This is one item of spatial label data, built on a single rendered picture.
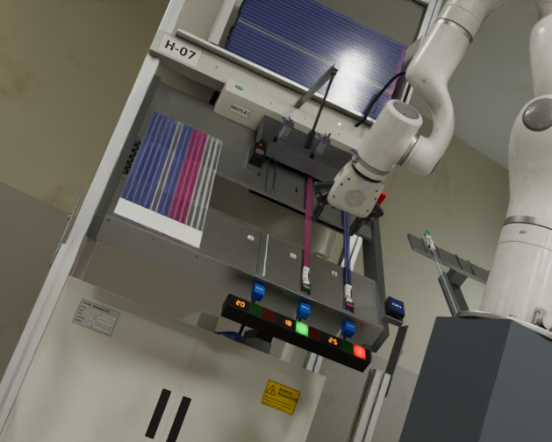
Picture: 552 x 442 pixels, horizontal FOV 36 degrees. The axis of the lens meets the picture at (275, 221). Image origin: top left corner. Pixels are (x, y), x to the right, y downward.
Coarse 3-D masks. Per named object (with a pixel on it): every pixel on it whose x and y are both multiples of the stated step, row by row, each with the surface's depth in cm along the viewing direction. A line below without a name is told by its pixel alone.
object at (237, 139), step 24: (168, 96) 230; (192, 96) 236; (144, 120) 215; (192, 120) 226; (216, 120) 232; (240, 144) 228; (240, 168) 218; (264, 168) 223; (288, 168) 229; (264, 192) 214; (288, 192) 220; (312, 192) 225; (312, 216) 218; (336, 216) 221
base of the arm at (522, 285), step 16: (512, 224) 145; (528, 224) 143; (512, 240) 144; (528, 240) 142; (544, 240) 141; (496, 256) 146; (512, 256) 142; (528, 256) 141; (544, 256) 141; (496, 272) 143; (512, 272) 141; (528, 272) 140; (544, 272) 140; (496, 288) 142; (512, 288) 140; (528, 288) 139; (544, 288) 140; (480, 304) 145; (496, 304) 140; (512, 304) 139; (528, 304) 138; (544, 304) 139; (528, 320) 138; (544, 320) 137; (544, 336) 135
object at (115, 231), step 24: (120, 240) 178; (144, 240) 178; (168, 240) 177; (168, 264) 181; (192, 264) 181; (216, 264) 180; (216, 288) 184; (240, 288) 183; (288, 288) 183; (288, 312) 187; (312, 312) 186; (336, 312) 186; (360, 336) 189
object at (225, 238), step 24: (120, 192) 186; (216, 216) 196; (216, 240) 189; (240, 240) 193; (264, 240) 197; (240, 264) 186; (264, 264) 190; (288, 264) 194; (312, 264) 199; (312, 288) 191; (336, 288) 196; (360, 288) 200; (360, 312) 192
